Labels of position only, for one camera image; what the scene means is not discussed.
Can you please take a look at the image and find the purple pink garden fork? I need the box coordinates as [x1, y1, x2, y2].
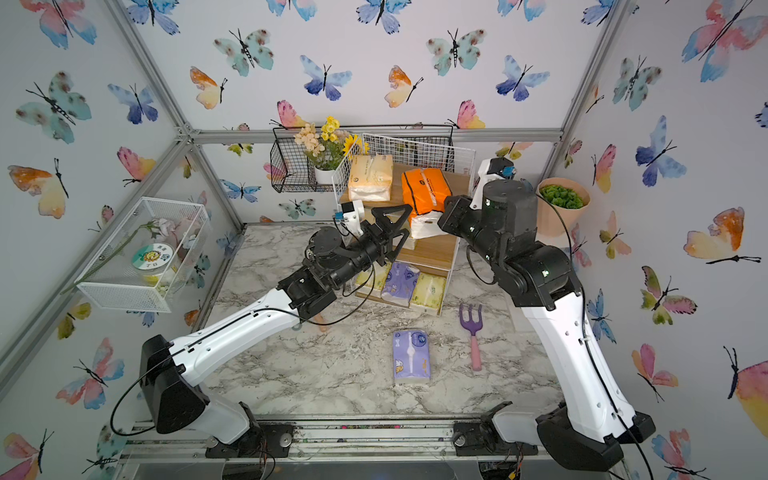
[458, 303, 483, 371]

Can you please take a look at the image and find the purple tissue pack shelf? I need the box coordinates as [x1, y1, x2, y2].
[392, 330, 431, 383]

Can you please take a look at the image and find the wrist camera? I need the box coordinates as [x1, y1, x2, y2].
[470, 157, 516, 210]
[333, 200, 365, 238]

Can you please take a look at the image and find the white wire wooden shelf rack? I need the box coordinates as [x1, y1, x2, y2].
[333, 133, 478, 317]

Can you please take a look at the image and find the purple tissue pack bottom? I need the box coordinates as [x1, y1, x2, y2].
[381, 262, 420, 307]

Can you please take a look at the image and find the beige tissue pack top shelf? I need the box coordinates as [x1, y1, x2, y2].
[348, 155, 394, 202]

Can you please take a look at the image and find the round green lidded jar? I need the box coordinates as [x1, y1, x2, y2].
[131, 243, 175, 287]

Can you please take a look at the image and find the artificial pink rose stem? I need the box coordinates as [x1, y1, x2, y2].
[75, 199, 210, 286]

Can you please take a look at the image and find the yellow tissue pack bottom right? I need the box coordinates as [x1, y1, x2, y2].
[409, 273, 447, 315]

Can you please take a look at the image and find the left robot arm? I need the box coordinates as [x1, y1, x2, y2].
[135, 205, 412, 445]

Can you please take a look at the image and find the black wire wall basket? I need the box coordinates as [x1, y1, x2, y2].
[264, 127, 349, 195]

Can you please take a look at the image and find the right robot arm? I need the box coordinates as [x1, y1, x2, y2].
[438, 158, 655, 472]

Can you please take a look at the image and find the white pot with flowers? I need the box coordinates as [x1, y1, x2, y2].
[294, 116, 370, 185]

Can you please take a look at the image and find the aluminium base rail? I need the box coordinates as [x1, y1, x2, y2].
[114, 416, 607, 479]

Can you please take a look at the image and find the orange tissue pack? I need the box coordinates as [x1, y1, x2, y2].
[401, 168, 453, 240]

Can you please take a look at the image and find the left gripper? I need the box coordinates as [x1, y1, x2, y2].
[323, 205, 405, 292]

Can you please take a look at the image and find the white wire wall basket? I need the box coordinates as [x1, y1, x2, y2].
[73, 197, 211, 313]

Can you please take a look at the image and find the yellow tissue pack bottom left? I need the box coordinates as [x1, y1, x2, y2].
[354, 263, 391, 297]

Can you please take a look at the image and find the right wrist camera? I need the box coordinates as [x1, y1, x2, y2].
[470, 157, 516, 210]

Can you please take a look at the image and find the yellow tissue pack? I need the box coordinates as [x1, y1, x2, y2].
[409, 273, 447, 315]
[354, 263, 391, 297]

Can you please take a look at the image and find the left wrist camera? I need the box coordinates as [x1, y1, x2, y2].
[333, 200, 365, 238]

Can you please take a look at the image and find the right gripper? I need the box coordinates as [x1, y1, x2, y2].
[443, 195, 515, 283]

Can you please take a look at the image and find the pink pot green plant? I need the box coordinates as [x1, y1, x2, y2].
[535, 178, 592, 238]

